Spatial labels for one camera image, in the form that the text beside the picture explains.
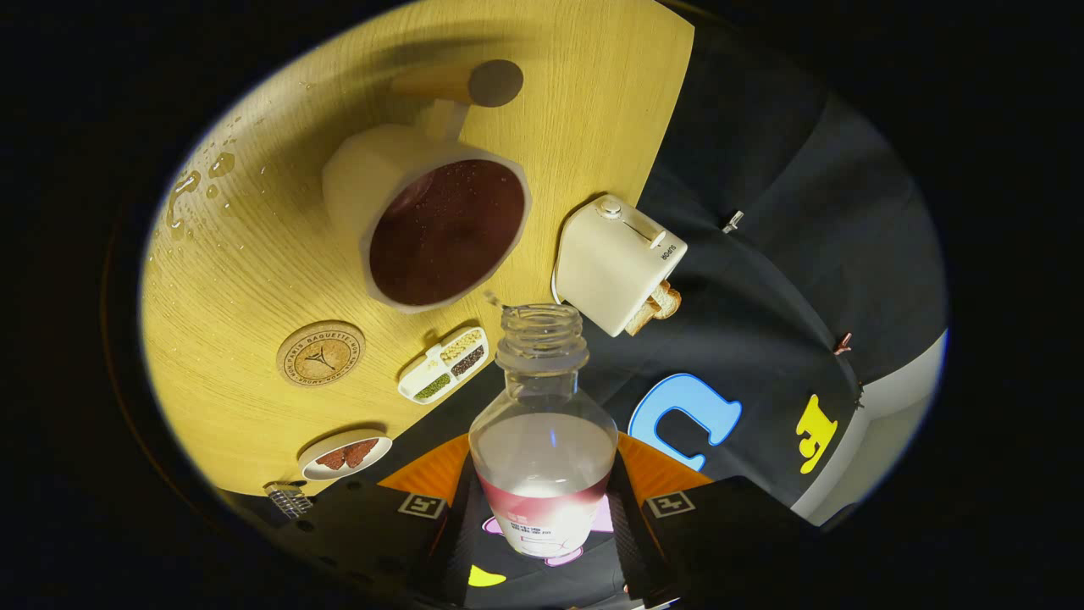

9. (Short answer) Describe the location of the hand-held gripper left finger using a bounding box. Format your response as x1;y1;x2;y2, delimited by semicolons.
288;434;475;607

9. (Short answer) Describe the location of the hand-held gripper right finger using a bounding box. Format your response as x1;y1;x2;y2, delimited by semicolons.
606;432;818;607

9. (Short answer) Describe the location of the white round plate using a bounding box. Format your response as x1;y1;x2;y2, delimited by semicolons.
297;429;394;481

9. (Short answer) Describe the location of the black backdrop cloth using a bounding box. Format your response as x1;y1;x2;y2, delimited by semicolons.
364;17;948;610

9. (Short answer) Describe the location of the beige cup wooden handle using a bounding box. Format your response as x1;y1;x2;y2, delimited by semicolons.
322;59;533;315

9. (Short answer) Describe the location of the toast slice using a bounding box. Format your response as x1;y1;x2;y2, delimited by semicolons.
624;297;661;336
648;280;683;320

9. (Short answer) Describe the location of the white toaster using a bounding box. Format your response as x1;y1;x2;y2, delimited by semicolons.
552;194;689;338

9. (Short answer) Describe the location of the wooden table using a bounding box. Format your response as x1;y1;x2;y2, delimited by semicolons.
140;0;695;496

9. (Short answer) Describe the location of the round cork coaster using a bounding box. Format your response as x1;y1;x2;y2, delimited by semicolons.
276;320;367;388

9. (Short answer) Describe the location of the clear juice bottle red label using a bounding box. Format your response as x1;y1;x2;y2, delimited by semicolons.
468;303;619;558

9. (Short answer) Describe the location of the metal wire rack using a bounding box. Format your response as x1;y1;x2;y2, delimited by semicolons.
263;481;314;519

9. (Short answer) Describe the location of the white divided seed dish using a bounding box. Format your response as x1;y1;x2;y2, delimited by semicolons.
398;326;489;405

